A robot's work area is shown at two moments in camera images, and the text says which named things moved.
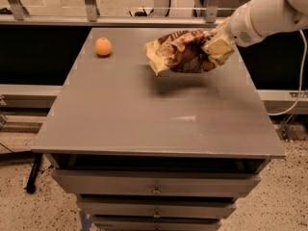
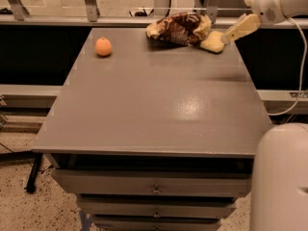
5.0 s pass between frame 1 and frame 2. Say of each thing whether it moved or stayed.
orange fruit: stayed
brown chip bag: moved
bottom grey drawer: stayed
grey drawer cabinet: stayed
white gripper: moved
